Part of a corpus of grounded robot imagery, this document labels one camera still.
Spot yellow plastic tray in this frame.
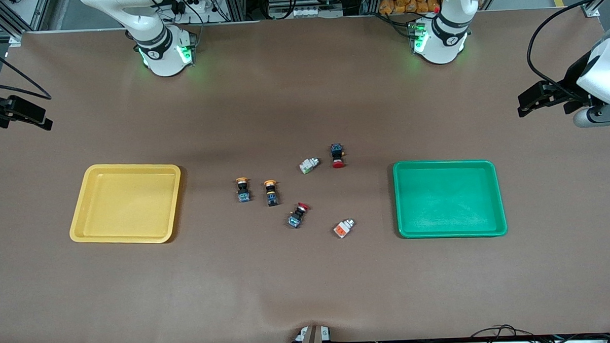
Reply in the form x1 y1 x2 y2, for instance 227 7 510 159
67 162 184 247

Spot red mushroom button switch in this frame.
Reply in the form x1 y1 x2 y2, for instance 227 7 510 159
330 143 347 169
286 202 311 229

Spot green button orange cover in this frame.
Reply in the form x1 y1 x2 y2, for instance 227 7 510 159
333 219 356 239

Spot yellow push button switch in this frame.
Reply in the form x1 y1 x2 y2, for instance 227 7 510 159
235 177 251 204
263 180 280 208

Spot metal table edge bracket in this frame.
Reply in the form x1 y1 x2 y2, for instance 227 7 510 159
295 324 332 343

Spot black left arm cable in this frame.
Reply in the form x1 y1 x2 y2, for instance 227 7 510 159
525 0 610 89

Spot green plastic tray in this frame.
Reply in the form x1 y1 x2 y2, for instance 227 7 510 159
392 157 508 241

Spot white power strip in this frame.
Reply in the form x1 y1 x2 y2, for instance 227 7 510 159
288 6 332 19

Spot black loose cable bundle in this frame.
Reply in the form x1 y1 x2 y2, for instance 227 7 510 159
470 323 548 343

